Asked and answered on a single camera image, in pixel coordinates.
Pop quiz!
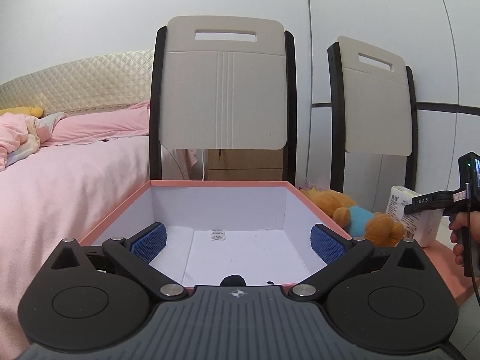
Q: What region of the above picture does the white tissue pack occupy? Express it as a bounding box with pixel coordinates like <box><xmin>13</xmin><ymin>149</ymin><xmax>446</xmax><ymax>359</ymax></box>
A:
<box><xmin>385</xmin><ymin>186</ymin><xmax>443</xmax><ymax>248</ymax></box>

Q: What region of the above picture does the brown teddy bear plush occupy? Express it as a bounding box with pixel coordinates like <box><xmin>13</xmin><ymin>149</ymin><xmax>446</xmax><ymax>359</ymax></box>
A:
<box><xmin>301</xmin><ymin>187</ymin><xmax>405</xmax><ymax>247</ymax></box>

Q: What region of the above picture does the salmon pink box base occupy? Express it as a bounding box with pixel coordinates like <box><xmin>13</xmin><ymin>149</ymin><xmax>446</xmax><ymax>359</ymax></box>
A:
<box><xmin>80</xmin><ymin>180</ymin><xmax>349</xmax><ymax>289</ymax></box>

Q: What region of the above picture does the salmon pink box lid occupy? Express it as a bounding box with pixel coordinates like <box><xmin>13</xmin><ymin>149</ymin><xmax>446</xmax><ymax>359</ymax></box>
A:
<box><xmin>423</xmin><ymin>241</ymin><xmax>473</xmax><ymax>306</ymax></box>

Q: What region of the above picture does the person's right hand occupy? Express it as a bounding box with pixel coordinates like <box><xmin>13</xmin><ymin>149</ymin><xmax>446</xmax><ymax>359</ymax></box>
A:
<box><xmin>448</xmin><ymin>211</ymin><xmax>480</xmax><ymax>266</ymax></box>

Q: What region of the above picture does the bed with pink sheet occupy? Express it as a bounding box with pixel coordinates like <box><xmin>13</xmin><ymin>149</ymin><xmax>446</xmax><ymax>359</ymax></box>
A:
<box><xmin>1</xmin><ymin>136</ymin><xmax>149</xmax><ymax>359</ymax></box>

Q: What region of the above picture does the right beige folding chair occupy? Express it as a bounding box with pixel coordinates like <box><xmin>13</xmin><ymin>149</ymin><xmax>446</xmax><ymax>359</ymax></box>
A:
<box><xmin>327</xmin><ymin>36</ymin><xmax>418</xmax><ymax>192</ymax></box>

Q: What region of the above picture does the beige folding chair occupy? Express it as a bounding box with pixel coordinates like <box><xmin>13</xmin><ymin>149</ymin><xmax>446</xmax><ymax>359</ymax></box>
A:
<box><xmin>149</xmin><ymin>16</ymin><xmax>298</xmax><ymax>183</ymax></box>
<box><xmin>327</xmin><ymin>36</ymin><xmax>418</xmax><ymax>192</ymax></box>

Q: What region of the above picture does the pink crumpled duvet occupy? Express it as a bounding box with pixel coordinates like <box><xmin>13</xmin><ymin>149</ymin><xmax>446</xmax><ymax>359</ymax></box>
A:
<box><xmin>1</xmin><ymin>112</ymin><xmax>68</xmax><ymax>172</ymax></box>

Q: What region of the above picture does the pink pillow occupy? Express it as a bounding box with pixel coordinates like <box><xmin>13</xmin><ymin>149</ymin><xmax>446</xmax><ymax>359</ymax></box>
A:
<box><xmin>42</xmin><ymin>102</ymin><xmax>150</xmax><ymax>146</ymax></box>

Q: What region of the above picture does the wooden nightstand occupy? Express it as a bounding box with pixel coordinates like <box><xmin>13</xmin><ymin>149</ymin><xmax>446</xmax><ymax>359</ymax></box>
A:
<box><xmin>207</xmin><ymin>150</ymin><xmax>283</xmax><ymax>181</ymax></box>

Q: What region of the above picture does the yellow plush on bed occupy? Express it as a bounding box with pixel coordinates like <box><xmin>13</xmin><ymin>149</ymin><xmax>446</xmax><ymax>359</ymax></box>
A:
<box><xmin>0</xmin><ymin>106</ymin><xmax>44</xmax><ymax>118</ymax></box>

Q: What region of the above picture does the beige quilted headboard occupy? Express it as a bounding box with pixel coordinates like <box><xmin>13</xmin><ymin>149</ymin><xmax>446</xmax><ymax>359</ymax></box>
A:
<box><xmin>1</xmin><ymin>49</ymin><xmax>154</xmax><ymax>115</ymax></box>

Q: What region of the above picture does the left beige folding chair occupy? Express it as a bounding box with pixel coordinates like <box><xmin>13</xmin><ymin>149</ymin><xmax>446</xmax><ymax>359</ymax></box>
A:
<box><xmin>149</xmin><ymin>16</ymin><xmax>298</xmax><ymax>183</ymax></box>

